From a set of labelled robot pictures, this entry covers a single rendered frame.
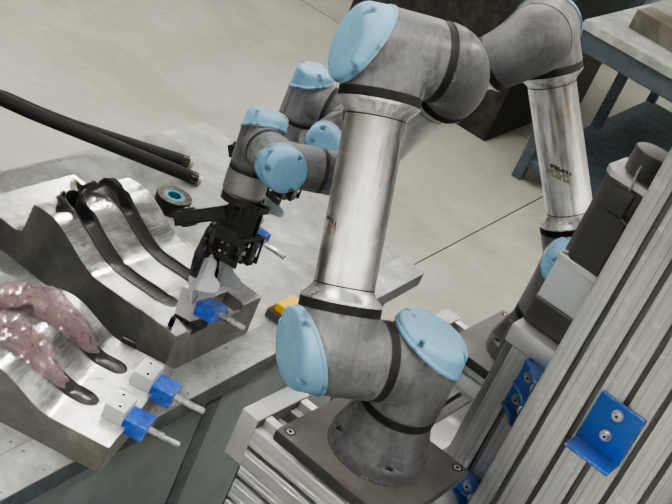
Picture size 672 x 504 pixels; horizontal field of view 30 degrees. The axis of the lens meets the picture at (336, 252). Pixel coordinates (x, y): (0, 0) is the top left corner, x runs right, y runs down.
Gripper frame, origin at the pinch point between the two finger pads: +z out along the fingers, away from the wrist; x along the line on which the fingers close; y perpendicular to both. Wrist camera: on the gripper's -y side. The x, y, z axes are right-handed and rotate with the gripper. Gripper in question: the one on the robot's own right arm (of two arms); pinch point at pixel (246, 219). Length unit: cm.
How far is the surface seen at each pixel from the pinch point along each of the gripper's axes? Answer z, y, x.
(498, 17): 39, -97, 349
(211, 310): 1.0, 15.9, -30.6
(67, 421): 9, 18, -65
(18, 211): 8.8, -29.7, -31.2
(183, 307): 3.7, 10.9, -31.2
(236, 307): 7.7, 12.9, -15.7
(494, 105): 77, -80, 349
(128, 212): 3.2, -15.0, -17.9
